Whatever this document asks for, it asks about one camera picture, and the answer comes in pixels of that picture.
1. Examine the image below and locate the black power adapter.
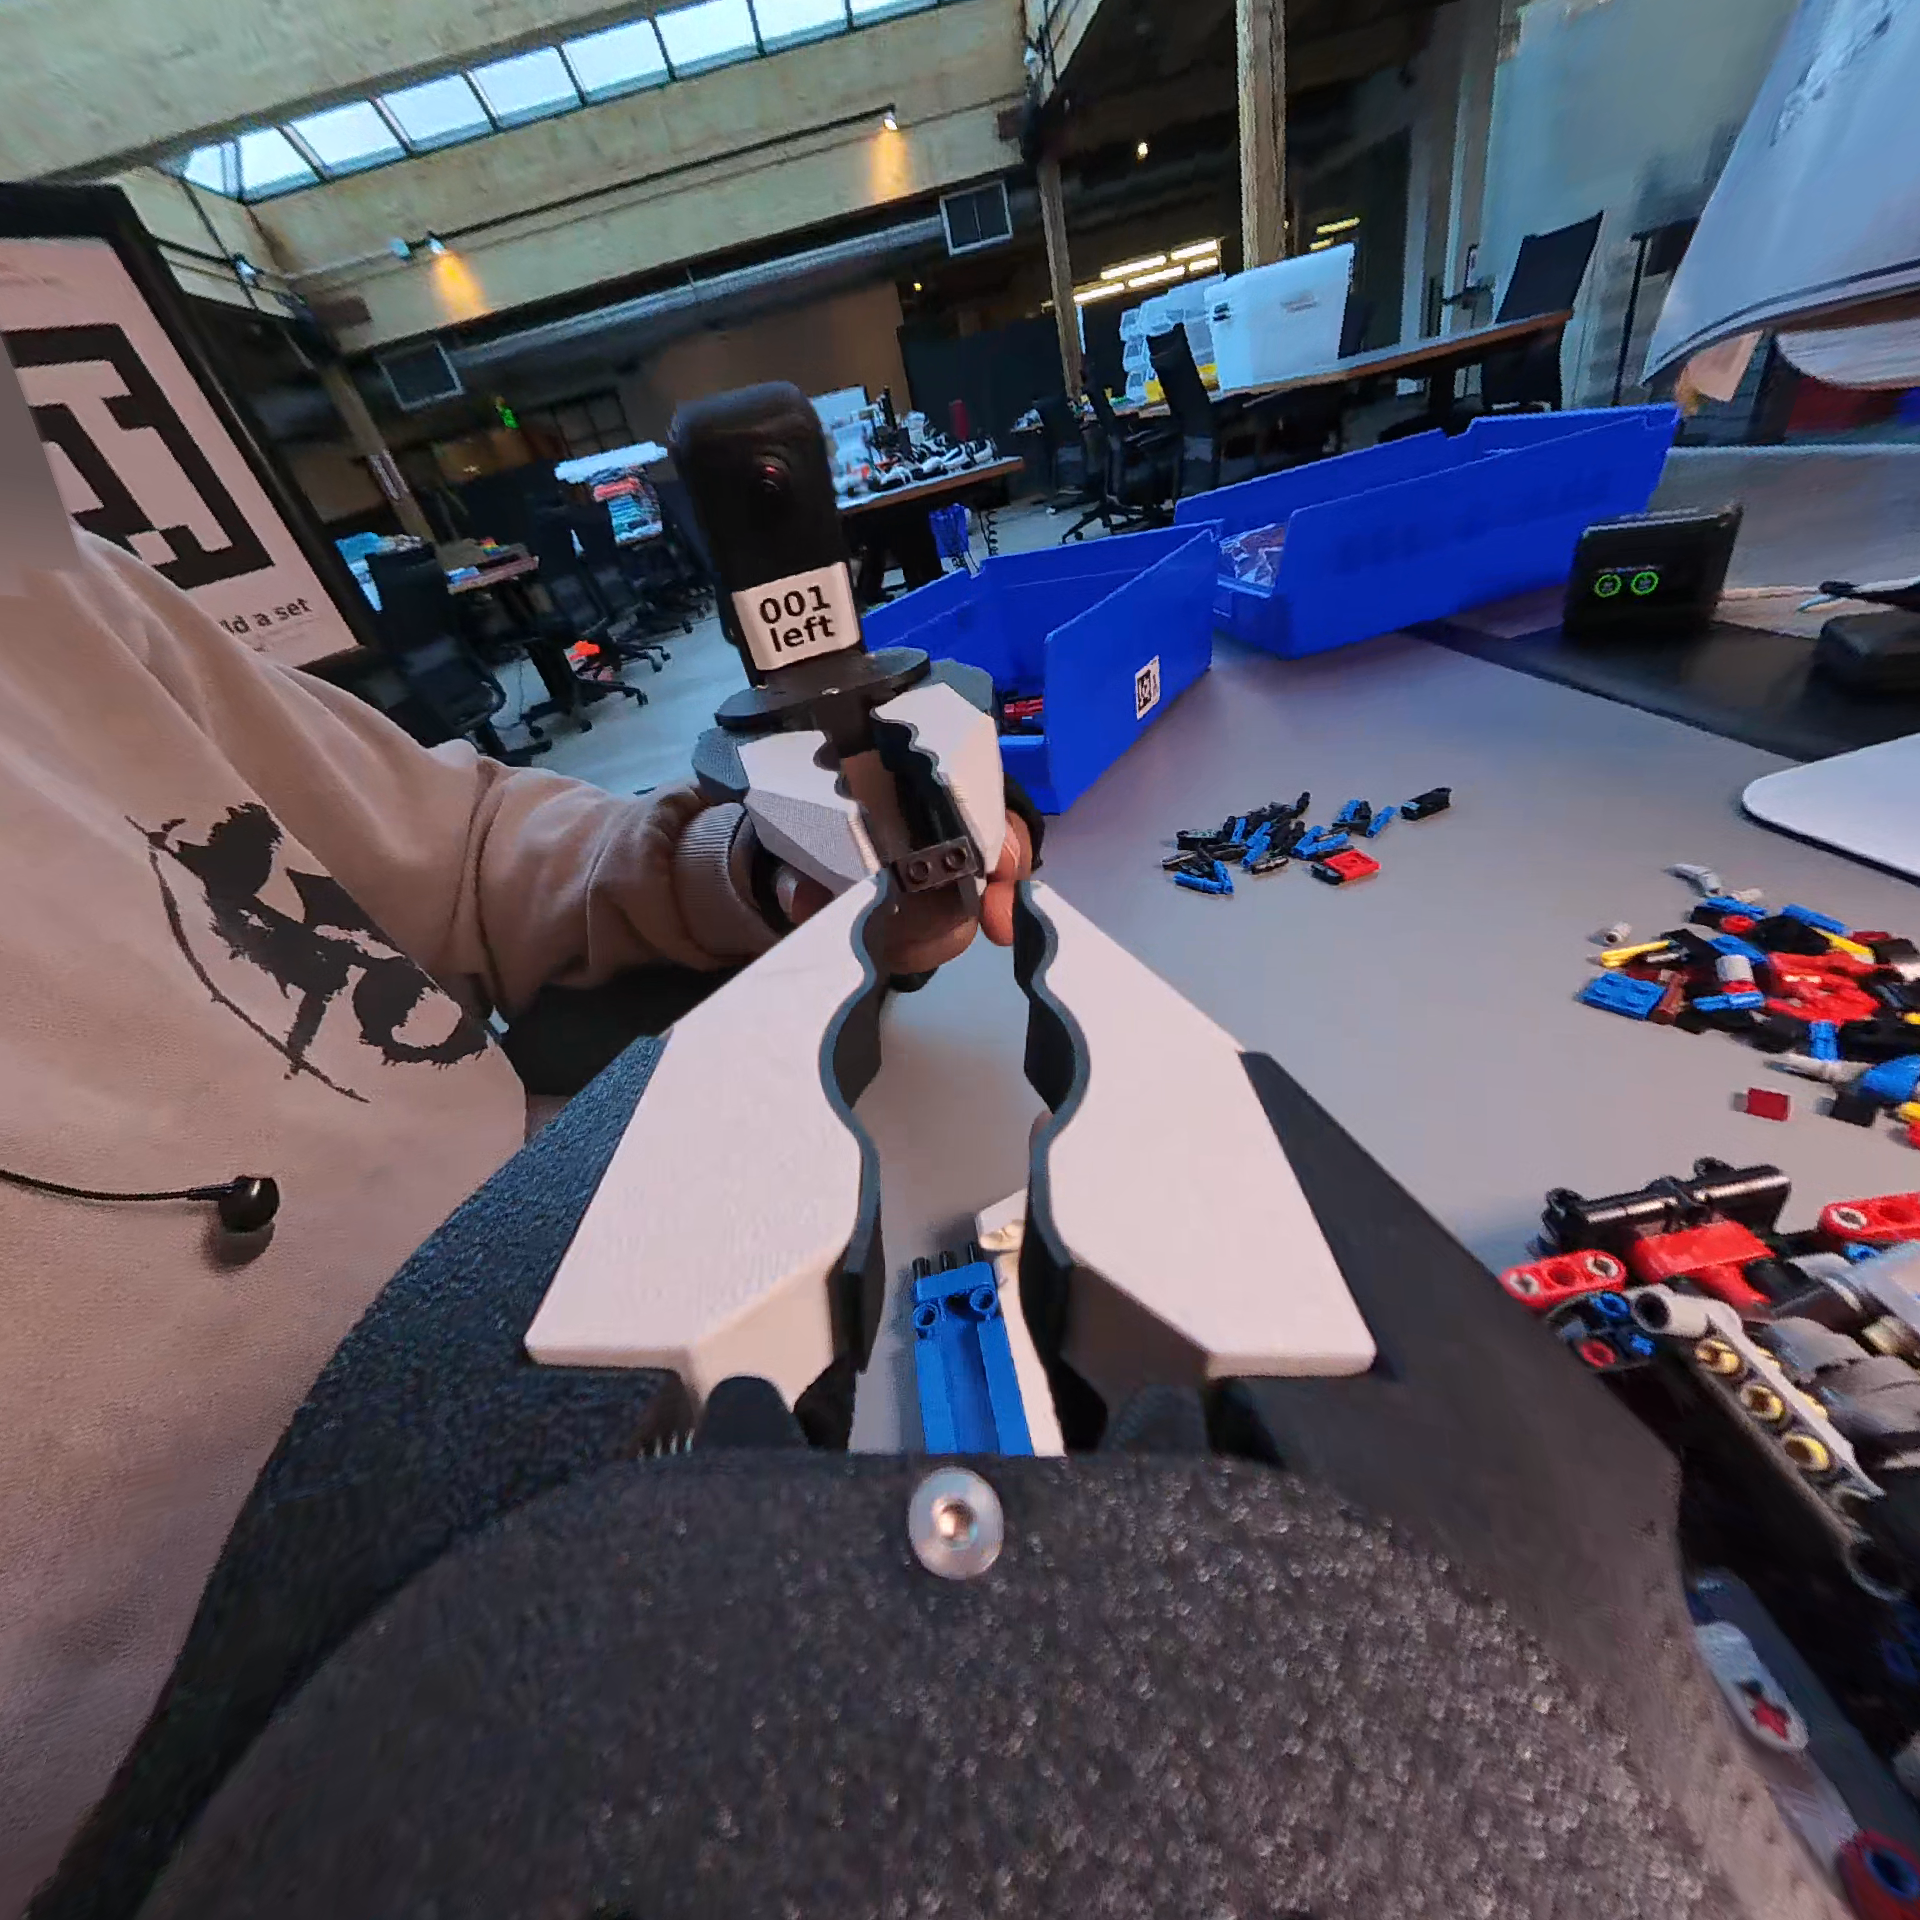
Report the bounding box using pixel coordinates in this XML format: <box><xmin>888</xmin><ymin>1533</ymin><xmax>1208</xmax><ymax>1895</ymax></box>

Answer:
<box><xmin>1811</xmin><ymin>604</ymin><xmax>1920</xmax><ymax>697</ymax></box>

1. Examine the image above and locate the long wooden table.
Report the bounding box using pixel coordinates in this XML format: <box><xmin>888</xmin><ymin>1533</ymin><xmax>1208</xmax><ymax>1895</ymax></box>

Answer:
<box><xmin>1214</xmin><ymin>306</ymin><xmax>1577</xmax><ymax>438</ymax></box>

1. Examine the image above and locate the black battery pack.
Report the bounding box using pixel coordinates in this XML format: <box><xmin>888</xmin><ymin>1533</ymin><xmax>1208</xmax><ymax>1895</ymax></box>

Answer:
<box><xmin>1565</xmin><ymin>504</ymin><xmax>1748</xmax><ymax>640</ymax></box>

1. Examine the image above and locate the black earphone cable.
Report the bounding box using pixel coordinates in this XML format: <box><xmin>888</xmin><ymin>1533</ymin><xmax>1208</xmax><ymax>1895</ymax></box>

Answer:
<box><xmin>0</xmin><ymin>1165</ymin><xmax>280</xmax><ymax>1236</ymax></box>

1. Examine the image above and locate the person's left hand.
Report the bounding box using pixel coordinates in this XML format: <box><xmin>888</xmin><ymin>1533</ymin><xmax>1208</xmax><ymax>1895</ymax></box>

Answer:
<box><xmin>752</xmin><ymin>811</ymin><xmax>1045</xmax><ymax>997</ymax></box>

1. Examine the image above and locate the blue plastic bin white sticker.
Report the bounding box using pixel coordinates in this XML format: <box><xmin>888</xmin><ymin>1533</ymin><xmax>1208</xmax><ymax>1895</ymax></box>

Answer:
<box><xmin>861</xmin><ymin>523</ymin><xmax>1222</xmax><ymax>815</ymax></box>

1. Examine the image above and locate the person's beige hoodie torso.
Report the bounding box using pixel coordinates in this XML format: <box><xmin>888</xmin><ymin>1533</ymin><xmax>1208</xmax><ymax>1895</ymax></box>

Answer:
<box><xmin>0</xmin><ymin>516</ymin><xmax>543</xmax><ymax>1907</ymax></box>

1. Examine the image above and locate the person's left forearm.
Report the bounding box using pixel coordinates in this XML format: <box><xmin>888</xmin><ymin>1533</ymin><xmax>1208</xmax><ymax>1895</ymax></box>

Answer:
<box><xmin>283</xmin><ymin>660</ymin><xmax>782</xmax><ymax>1037</ymax></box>

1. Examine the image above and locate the white book stand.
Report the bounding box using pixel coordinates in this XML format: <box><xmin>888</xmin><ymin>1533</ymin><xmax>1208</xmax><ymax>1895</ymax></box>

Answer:
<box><xmin>1742</xmin><ymin>732</ymin><xmax>1920</xmax><ymax>883</ymax></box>

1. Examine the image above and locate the pile of blue black pins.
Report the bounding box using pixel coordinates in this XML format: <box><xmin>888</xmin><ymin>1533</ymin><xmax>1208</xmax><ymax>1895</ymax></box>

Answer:
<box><xmin>1159</xmin><ymin>787</ymin><xmax>1453</xmax><ymax>897</ymax></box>

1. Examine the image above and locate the wooden post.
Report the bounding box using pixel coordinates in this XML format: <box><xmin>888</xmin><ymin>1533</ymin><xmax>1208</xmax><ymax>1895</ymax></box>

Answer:
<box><xmin>1234</xmin><ymin>0</ymin><xmax>1294</xmax><ymax>271</ymax></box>

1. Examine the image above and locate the partly built lego car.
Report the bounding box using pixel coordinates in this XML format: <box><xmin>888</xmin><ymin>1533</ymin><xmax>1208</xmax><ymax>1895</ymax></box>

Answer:
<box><xmin>1500</xmin><ymin>1155</ymin><xmax>1920</xmax><ymax>1614</ymax></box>

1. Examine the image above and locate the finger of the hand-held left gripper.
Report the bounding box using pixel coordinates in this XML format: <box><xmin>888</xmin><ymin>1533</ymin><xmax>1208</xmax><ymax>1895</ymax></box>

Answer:
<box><xmin>874</xmin><ymin>685</ymin><xmax>1008</xmax><ymax>887</ymax></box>
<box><xmin>739</xmin><ymin>732</ymin><xmax>907</xmax><ymax>896</ymax></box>

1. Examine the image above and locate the pile of mixed lego pieces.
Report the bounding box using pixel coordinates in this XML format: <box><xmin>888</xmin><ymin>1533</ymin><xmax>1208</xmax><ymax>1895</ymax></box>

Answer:
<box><xmin>1574</xmin><ymin>862</ymin><xmax>1920</xmax><ymax>1148</ymax></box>

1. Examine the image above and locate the long blue plastic bin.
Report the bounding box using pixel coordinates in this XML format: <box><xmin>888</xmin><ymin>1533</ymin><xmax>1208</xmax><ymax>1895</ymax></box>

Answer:
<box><xmin>1175</xmin><ymin>403</ymin><xmax>1681</xmax><ymax>662</ymax></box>

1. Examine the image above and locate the lego instruction booklet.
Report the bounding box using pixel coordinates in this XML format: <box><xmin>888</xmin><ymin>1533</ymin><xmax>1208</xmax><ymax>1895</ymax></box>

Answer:
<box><xmin>1638</xmin><ymin>0</ymin><xmax>1920</xmax><ymax>394</ymax></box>

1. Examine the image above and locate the blue white lego assembly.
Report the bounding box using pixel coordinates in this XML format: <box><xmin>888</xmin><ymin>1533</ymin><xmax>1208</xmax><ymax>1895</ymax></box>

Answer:
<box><xmin>911</xmin><ymin>1193</ymin><xmax>1071</xmax><ymax>1460</ymax></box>

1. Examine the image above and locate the black office chair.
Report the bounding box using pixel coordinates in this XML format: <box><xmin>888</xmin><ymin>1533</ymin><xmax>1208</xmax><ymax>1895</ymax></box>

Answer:
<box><xmin>1476</xmin><ymin>209</ymin><xmax>1606</xmax><ymax>415</ymax></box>
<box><xmin>1147</xmin><ymin>324</ymin><xmax>1224</xmax><ymax>504</ymax></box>
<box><xmin>367</xmin><ymin>540</ymin><xmax>550</xmax><ymax>769</ymax></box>

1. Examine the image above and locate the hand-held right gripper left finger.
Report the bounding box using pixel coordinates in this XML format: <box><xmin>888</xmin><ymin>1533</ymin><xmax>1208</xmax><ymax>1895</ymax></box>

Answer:
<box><xmin>524</xmin><ymin>879</ymin><xmax>898</xmax><ymax>1422</ymax></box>

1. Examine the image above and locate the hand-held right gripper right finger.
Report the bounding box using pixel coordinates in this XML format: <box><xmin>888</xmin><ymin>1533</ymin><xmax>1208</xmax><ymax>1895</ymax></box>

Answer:
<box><xmin>1008</xmin><ymin>879</ymin><xmax>1378</xmax><ymax>1422</ymax></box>

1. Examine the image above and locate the black framed marker board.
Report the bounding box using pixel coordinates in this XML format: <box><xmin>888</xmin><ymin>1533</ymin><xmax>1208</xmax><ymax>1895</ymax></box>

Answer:
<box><xmin>0</xmin><ymin>184</ymin><xmax>378</xmax><ymax>672</ymax></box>

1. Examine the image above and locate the white plastic storage box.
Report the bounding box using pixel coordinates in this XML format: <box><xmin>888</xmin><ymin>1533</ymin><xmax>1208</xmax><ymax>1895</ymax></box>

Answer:
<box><xmin>1206</xmin><ymin>246</ymin><xmax>1360</xmax><ymax>391</ymax></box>

